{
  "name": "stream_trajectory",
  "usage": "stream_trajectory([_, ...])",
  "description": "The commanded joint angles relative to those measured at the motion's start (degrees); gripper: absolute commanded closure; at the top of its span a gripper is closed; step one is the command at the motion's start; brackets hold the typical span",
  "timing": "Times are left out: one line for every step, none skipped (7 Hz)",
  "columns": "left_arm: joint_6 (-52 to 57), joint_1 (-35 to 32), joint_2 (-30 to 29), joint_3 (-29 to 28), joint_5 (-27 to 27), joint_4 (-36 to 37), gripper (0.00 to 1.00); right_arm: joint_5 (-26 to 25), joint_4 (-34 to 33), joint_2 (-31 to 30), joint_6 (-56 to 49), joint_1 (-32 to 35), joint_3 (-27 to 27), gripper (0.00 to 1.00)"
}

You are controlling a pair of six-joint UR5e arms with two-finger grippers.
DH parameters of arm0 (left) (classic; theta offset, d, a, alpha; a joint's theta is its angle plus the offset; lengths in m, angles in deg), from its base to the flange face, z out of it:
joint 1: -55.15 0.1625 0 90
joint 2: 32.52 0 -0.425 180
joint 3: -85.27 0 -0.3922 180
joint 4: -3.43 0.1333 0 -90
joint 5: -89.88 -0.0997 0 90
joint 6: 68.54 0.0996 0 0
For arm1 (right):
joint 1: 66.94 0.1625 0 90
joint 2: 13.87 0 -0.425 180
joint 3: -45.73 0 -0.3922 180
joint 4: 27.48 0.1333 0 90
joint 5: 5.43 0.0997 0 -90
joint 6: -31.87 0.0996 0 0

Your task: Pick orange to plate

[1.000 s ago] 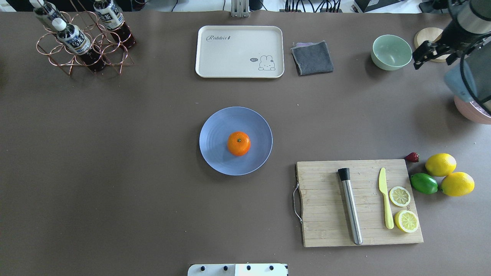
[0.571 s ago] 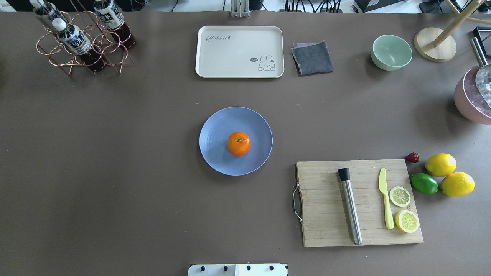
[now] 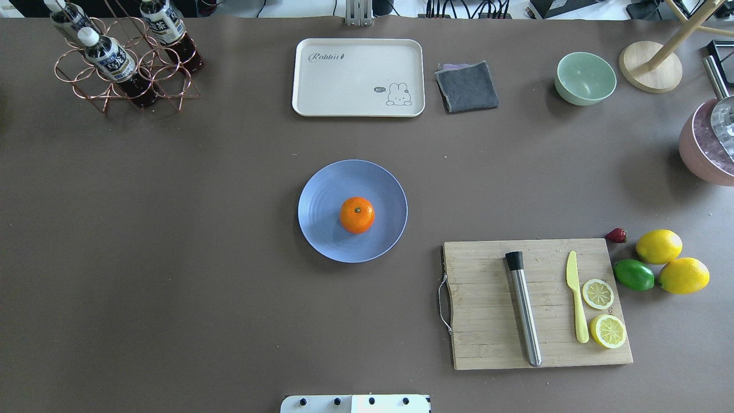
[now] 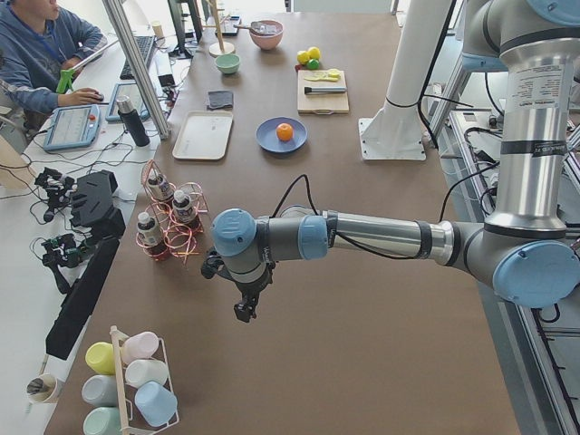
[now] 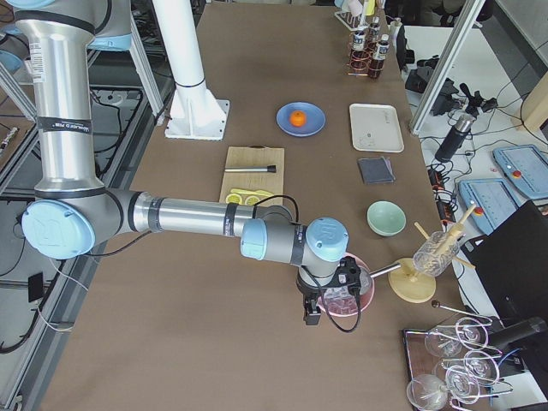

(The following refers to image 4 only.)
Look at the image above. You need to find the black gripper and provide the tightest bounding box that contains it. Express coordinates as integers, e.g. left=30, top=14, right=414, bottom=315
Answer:
left=200, top=246, right=259, bottom=323

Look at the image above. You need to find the blue round plate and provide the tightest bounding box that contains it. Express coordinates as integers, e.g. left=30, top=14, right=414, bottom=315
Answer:
left=256, top=117, right=308, bottom=155

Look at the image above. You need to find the orange fruit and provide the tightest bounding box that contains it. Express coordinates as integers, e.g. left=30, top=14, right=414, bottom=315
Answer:
left=275, top=122, right=294, bottom=141

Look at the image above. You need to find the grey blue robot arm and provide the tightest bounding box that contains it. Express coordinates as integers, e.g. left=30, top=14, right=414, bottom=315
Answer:
left=201, top=1, right=579, bottom=322

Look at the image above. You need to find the pink cup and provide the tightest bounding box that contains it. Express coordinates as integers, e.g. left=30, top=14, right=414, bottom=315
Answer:
left=121, top=331, right=159, bottom=364

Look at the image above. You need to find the tea bottle middle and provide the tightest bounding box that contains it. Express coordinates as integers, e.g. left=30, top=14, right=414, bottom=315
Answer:
left=172, top=189, right=200, bottom=229

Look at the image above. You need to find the tea bottle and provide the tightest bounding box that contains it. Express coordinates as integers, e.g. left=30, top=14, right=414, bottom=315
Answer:
left=137, top=211, right=169, bottom=261
left=172, top=189, right=200, bottom=229
left=147, top=171, right=174, bottom=203

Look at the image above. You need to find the tea bottle front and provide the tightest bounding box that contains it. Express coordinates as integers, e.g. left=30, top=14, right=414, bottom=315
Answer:
left=137, top=211, right=169, bottom=261

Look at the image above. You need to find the white cup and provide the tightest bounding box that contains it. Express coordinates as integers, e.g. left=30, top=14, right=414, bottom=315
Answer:
left=125, top=359, right=169, bottom=388

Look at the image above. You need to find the wooden cup rack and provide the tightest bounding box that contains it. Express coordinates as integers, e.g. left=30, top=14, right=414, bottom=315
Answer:
left=110, top=325, right=180, bottom=434

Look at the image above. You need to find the blue cup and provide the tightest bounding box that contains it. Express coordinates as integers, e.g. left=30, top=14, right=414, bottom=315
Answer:
left=134, top=381, right=178, bottom=427

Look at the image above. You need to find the tea bottle back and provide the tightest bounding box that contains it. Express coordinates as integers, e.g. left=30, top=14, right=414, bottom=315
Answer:
left=147, top=171, right=174, bottom=203

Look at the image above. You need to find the yellow cup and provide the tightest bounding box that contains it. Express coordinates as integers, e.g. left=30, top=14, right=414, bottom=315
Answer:
left=85, top=342, right=115, bottom=375

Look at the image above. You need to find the grey cup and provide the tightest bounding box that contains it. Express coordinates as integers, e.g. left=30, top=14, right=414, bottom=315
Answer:
left=82, top=374, right=118, bottom=407

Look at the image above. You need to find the cream rabbit tray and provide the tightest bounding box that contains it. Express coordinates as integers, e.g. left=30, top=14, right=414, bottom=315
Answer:
left=172, top=111, right=233, bottom=160

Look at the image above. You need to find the black plastic equipment housing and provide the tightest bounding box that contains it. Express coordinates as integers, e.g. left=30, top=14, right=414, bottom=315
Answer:
left=43, top=169, right=126, bottom=360

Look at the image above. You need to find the mint green cup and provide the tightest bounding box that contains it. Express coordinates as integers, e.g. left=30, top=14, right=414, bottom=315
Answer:
left=82, top=407, right=121, bottom=435

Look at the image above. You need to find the grey folded cloth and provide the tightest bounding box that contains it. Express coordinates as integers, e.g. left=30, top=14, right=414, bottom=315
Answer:
left=207, top=90, right=234, bottom=111

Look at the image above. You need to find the black thermos bottle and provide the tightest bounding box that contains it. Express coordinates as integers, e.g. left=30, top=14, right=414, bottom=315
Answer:
left=116, top=95, right=150, bottom=147

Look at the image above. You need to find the wooden cutting board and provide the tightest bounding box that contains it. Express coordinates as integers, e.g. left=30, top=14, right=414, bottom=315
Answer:
left=297, top=69, right=350, bottom=114

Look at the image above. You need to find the steel muddler black tip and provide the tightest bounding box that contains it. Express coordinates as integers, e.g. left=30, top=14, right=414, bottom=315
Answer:
left=304, top=86, right=347, bottom=96

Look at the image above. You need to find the lemon slice lower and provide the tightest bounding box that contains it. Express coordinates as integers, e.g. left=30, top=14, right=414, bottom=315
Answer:
left=305, top=71, right=327, bottom=81

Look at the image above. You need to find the lemon slice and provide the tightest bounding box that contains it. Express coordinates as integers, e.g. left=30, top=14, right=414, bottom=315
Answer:
left=305, top=71, right=327, bottom=81
left=326, top=69, right=341, bottom=79

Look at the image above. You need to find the green bowl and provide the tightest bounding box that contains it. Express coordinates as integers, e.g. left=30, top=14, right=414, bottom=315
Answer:
left=215, top=53, right=240, bottom=74

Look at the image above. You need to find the blue teach pendant right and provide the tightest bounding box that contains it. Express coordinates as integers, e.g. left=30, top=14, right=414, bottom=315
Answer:
left=104, top=82, right=150, bottom=123

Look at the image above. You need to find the blue teach pendant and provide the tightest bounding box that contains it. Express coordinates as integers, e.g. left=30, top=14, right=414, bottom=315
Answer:
left=104, top=82, right=150, bottom=123
left=43, top=104, right=101, bottom=151

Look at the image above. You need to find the lemon slice upper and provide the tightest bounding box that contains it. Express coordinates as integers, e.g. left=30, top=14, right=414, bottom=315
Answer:
left=326, top=69, right=341, bottom=79

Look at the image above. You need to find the blue teach pendant left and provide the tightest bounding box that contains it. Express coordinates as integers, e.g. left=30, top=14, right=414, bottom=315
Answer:
left=43, top=104, right=101, bottom=151

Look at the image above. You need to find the green lime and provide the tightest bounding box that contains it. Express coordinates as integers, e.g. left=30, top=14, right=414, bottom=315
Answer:
left=306, top=59, right=320, bottom=71

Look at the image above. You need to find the yellow lemon lower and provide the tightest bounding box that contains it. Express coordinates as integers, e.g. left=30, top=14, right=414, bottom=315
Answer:
left=296, top=51, right=310, bottom=65

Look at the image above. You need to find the yellow lemon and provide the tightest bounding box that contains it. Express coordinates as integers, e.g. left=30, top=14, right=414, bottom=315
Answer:
left=296, top=51, right=310, bottom=65
left=307, top=46, right=321, bottom=60

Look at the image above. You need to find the wooden stand round base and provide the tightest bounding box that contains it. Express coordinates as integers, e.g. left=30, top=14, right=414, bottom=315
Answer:
left=204, top=0, right=236, bottom=58

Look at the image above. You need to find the yellow lemon upper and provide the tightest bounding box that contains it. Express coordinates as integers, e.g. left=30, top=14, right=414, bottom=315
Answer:
left=307, top=46, right=321, bottom=60

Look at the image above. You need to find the pink bowl with ice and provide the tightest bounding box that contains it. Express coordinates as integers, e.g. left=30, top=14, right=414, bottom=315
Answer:
left=249, top=20, right=284, bottom=51

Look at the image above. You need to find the black keyboard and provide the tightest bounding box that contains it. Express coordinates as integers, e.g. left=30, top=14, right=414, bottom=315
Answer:
left=119, top=35, right=155, bottom=80

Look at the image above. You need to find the green plastic tool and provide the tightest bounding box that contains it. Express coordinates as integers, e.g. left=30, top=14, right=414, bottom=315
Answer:
left=56, top=69, right=75, bottom=94

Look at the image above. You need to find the brown paper cup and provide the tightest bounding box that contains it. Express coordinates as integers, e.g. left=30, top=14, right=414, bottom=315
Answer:
left=150, top=20, right=165, bottom=39

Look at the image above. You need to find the copper wire bottle rack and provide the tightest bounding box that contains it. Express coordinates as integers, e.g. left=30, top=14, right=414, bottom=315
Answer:
left=140, top=159, right=208, bottom=264

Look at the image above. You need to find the aluminium frame post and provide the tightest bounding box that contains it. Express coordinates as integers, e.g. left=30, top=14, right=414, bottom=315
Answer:
left=102, top=0, right=170, bottom=140

